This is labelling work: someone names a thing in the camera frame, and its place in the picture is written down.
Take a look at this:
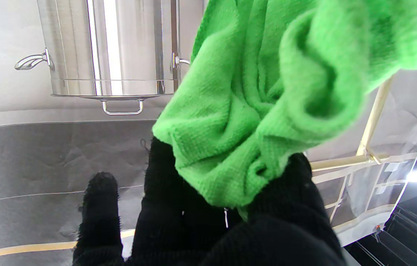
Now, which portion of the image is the dark range hood panel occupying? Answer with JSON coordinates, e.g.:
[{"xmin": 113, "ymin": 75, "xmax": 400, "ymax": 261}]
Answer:
[{"xmin": 0, "ymin": 119, "xmax": 157, "ymax": 266}]

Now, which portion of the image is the stainless steel stockpot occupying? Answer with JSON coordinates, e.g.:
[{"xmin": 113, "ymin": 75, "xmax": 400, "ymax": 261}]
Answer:
[{"xmin": 14, "ymin": 0, "xmax": 192, "ymax": 116}]

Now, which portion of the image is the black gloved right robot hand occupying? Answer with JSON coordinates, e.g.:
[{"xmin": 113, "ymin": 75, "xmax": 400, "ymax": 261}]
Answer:
[{"xmin": 72, "ymin": 136, "xmax": 345, "ymax": 266}]

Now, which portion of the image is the wooden hanging rack stand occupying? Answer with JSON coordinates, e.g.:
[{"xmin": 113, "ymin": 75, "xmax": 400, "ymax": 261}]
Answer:
[{"xmin": 310, "ymin": 76, "xmax": 393, "ymax": 174}]

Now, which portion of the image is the green microfibre towel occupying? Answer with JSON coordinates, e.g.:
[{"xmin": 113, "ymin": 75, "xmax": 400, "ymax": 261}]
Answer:
[{"xmin": 152, "ymin": 0, "xmax": 417, "ymax": 222}]

